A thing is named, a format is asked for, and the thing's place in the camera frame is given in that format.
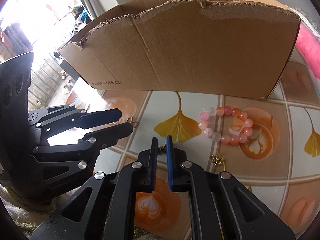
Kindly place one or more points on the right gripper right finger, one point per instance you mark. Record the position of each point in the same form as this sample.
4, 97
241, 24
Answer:
221, 207

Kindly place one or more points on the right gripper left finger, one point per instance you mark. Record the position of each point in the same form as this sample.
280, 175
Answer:
104, 207

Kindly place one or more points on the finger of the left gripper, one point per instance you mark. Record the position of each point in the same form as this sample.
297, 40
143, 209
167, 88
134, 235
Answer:
98, 118
107, 137

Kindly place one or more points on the gold butterfly charm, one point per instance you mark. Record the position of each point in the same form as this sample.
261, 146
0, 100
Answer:
162, 149

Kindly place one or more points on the gold clover charm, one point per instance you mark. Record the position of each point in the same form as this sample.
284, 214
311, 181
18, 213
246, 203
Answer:
131, 121

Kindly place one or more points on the small gold knot charm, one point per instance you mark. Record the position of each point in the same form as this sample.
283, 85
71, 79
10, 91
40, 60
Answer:
216, 160

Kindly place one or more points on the white fleece robe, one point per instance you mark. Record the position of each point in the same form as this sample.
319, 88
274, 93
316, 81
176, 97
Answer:
26, 218

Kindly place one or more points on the brown cardboard box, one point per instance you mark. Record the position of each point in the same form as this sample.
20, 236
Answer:
226, 47

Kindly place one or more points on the pink floral blanket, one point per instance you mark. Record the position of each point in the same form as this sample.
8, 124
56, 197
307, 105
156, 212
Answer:
308, 46

